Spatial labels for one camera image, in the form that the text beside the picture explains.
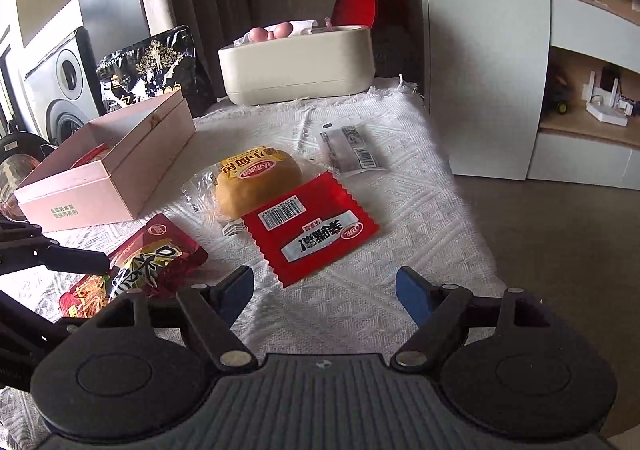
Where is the small red orange packet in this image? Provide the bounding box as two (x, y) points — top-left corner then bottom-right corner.
(72, 144), (117, 169)

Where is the wrapped round bread bun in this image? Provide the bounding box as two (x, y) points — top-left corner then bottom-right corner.
(182, 145), (322, 237)

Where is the grey stick snack packet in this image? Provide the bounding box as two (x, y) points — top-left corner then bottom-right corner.
(319, 124), (389, 175)

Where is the red round disc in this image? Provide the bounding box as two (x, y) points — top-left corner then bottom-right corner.
(332, 0), (379, 29)

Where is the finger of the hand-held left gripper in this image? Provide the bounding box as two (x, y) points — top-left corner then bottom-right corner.
(0, 287), (88, 381)
(0, 222), (112, 277)

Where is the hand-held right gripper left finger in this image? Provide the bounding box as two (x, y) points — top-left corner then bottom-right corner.
(82, 265), (256, 368)

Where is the round beige bin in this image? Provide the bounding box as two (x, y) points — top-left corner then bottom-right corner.
(218, 25), (376, 106)

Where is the grey washing machine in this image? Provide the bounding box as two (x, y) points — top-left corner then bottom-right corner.
(22, 25), (104, 144)

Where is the pink cardboard box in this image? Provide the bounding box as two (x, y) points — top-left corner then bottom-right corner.
(12, 90), (197, 234)

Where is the flat red snack packet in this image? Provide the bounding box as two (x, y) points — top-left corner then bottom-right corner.
(241, 171), (381, 289)

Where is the black snack bag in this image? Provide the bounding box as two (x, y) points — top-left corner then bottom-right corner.
(96, 25), (216, 117)

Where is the pink ball cluster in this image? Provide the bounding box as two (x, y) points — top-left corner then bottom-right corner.
(249, 22), (292, 42)

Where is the white shelf cabinet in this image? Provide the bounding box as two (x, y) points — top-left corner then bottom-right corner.
(417, 0), (640, 189)

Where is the small toy car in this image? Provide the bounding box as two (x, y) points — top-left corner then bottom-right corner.
(549, 75), (574, 116)

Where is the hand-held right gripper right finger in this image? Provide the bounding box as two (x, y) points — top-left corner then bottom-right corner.
(390, 266), (551, 371)

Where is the red spicy strip packet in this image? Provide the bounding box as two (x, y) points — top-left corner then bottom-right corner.
(59, 212), (209, 321)

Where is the white router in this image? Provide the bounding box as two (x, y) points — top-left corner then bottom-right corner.
(582, 70), (634, 127)

